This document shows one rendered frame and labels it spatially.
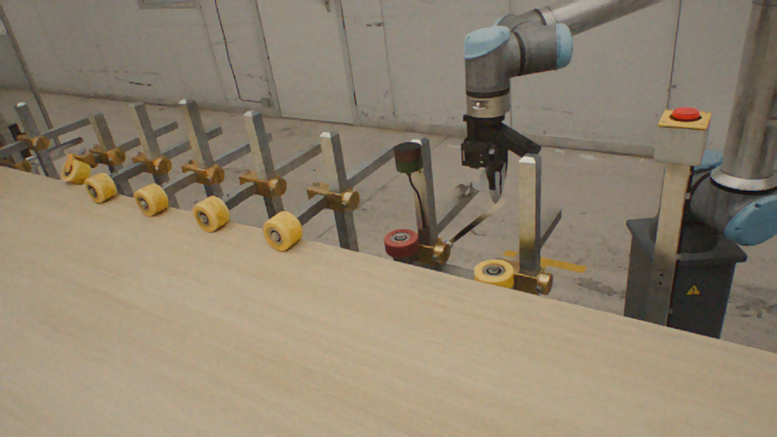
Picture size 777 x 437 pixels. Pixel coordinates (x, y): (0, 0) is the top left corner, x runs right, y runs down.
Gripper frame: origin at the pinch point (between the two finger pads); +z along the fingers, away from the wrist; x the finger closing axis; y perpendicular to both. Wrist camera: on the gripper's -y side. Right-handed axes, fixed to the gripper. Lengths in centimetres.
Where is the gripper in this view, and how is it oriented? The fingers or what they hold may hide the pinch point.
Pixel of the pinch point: (499, 198)
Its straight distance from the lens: 130.1
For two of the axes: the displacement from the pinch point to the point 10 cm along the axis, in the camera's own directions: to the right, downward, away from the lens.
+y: -8.4, -1.8, 5.1
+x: -5.3, 4.7, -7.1
